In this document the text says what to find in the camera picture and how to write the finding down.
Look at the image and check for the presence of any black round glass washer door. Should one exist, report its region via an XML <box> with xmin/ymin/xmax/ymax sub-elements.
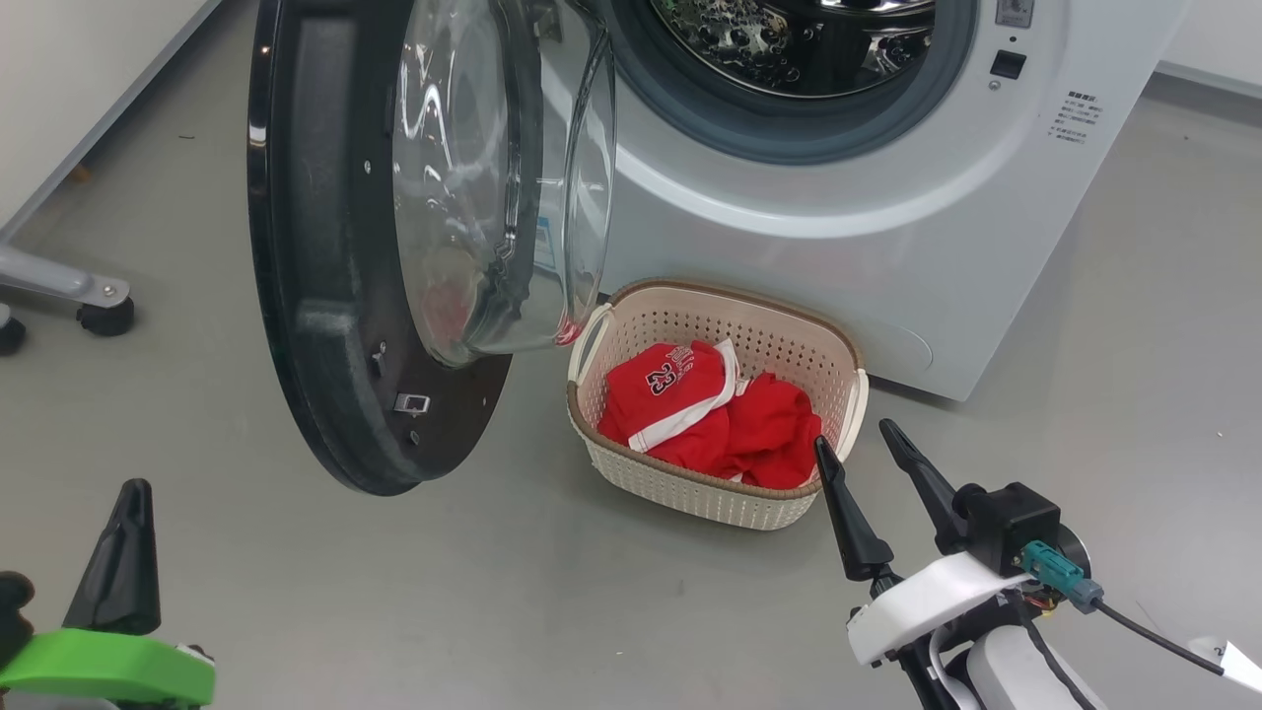
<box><xmin>246</xmin><ymin>0</ymin><xmax>617</xmax><ymax>497</ymax></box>

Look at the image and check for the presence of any white partition panel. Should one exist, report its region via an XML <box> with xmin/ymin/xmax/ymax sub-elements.
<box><xmin>0</xmin><ymin>0</ymin><xmax>223</xmax><ymax>238</ymax></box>

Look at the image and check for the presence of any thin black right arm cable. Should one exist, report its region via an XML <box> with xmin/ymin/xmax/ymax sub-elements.
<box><xmin>1016</xmin><ymin>616</ymin><xmax>1095</xmax><ymax>710</ymax></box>

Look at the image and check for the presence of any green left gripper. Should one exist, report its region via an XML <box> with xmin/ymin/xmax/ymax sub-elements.
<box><xmin>0</xmin><ymin>479</ymin><xmax>218</xmax><ymax>710</ymax></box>

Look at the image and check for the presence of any metal frame leg with caster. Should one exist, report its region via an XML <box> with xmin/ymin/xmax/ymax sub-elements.
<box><xmin>0</xmin><ymin>242</ymin><xmax>136</xmax><ymax>338</ymax></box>

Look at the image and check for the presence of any white front-load washing machine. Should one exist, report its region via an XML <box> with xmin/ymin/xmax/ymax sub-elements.
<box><xmin>532</xmin><ymin>0</ymin><xmax>1194</xmax><ymax>402</ymax></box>

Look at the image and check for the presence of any right black cable teal connector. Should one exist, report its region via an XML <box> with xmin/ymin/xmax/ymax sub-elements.
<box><xmin>1018</xmin><ymin>540</ymin><xmax>1262</xmax><ymax>696</ymax></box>

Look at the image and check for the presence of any red white basketball jersey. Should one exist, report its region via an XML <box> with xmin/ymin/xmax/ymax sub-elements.
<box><xmin>596</xmin><ymin>338</ymin><xmax>824</xmax><ymax>491</ymax></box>

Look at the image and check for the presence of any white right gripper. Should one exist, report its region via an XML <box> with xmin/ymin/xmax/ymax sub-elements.
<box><xmin>814</xmin><ymin>419</ymin><xmax>1031</xmax><ymax>667</ymax></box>

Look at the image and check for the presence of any cream perforated laundry basket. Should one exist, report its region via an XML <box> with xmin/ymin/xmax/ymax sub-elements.
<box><xmin>566</xmin><ymin>278</ymin><xmax>871</xmax><ymax>532</ymax></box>

